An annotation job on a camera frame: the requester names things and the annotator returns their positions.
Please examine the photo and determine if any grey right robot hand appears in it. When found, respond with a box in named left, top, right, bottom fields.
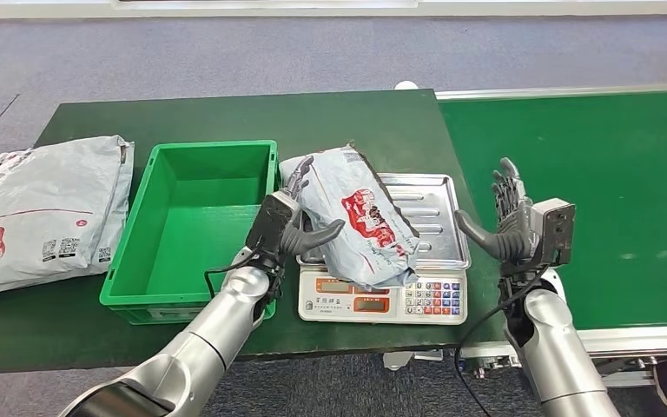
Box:
left=454, top=156, right=538, bottom=263

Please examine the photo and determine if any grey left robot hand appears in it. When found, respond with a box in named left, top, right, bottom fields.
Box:
left=278, top=154, right=347, bottom=258

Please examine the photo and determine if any grey parcel bag red print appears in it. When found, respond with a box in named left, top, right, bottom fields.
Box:
left=278, top=143, right=421, bottom=291

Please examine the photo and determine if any green conveyor belt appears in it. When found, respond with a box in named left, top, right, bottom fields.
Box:
left=438, top=89, right=667, bottom=331

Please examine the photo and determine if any large flat grey parcel bag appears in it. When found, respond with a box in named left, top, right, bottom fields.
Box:
left=0, top=135, right=136, bottom=303

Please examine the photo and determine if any white electronic scale body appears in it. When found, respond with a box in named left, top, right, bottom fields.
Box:
left=297, top=265, right=468, bottom=327

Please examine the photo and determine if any steel weighing tray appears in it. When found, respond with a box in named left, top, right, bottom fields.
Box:
left=295, top=172, right=472, bottom=272

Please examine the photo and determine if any green plastic crate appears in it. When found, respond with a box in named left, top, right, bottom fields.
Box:
left=99, top=139, right=284, bottom=325

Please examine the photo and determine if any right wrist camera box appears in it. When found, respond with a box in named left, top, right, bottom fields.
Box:
left=530, top=197, right=578, bottom=268

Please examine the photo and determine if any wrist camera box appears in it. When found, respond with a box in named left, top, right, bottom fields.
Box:
left=530, top=197, right=578, bottom=268
left=245, top=191, right=301, bottom=260

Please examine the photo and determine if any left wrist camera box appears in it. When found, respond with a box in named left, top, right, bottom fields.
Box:
left=245, top=191, right=301, bottom=260

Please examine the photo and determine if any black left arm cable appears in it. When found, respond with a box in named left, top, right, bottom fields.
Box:
left=203, top=247, right=260, bottom=301

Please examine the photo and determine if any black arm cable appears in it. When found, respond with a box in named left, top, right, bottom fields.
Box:
left=454, top=264, right=551, bottom=417
left=203, top=247, right=260, bottom=301

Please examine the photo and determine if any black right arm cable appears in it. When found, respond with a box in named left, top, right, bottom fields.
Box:
left=454, top=264, right=551, bottom=417

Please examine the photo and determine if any grey table foot bracket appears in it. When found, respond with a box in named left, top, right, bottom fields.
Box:
left=382, top=349, right=444, bottom=371

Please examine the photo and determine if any aluminium conveyor frame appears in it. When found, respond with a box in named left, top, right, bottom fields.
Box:
left=433, top=80, right=667, bottom=389

